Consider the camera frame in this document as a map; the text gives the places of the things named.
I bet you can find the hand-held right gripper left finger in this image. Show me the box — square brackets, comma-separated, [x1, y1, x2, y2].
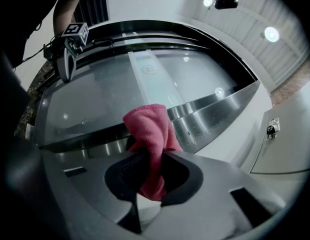
[39, 148, 148, 235]

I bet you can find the glass door with frosted band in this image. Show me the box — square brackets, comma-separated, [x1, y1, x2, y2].
[36, 47, 240, 147]

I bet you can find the black staircase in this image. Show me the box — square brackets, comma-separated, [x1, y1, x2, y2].
[72, 0, 111, 27]

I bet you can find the red cleaning cloth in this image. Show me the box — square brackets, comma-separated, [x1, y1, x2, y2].
[122, 103, 184, 202]

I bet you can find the person's left forearm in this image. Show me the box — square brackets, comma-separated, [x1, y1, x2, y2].
[52, 0, 81, 38]

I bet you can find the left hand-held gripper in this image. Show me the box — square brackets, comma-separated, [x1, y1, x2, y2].
[56, 22, 90, 83]

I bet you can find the black head-mounted camera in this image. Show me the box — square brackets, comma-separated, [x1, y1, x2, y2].
[213, 0, 240, 11]

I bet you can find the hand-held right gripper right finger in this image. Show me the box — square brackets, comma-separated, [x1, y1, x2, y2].
[142, 150, 288, 240]

